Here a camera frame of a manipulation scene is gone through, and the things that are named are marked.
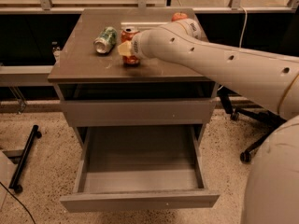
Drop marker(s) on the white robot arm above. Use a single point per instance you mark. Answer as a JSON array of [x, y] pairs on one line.
[[268, 80]]

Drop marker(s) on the black wheeled stand base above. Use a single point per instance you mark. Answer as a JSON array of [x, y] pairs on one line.
[[20, 157]]

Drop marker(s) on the red apple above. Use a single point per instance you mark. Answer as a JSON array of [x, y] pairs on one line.
[[179, 16]]

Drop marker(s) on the green soda can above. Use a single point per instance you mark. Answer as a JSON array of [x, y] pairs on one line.
[[106, 40]]

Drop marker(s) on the grey drawer cabinet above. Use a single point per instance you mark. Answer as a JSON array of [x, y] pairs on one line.
[[81, 74]]

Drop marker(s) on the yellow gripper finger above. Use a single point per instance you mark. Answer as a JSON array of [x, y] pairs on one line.
[[125, 49]]

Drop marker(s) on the red coke can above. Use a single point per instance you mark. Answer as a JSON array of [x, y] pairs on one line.
[[127, 34]]

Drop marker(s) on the closed grey top drawer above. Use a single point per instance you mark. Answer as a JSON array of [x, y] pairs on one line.
[[137, 112]]

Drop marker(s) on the open grey middle drawer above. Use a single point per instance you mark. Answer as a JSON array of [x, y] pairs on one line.
[[138, 168]]

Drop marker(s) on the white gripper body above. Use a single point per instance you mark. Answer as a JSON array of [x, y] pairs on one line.
[[137, 47]]

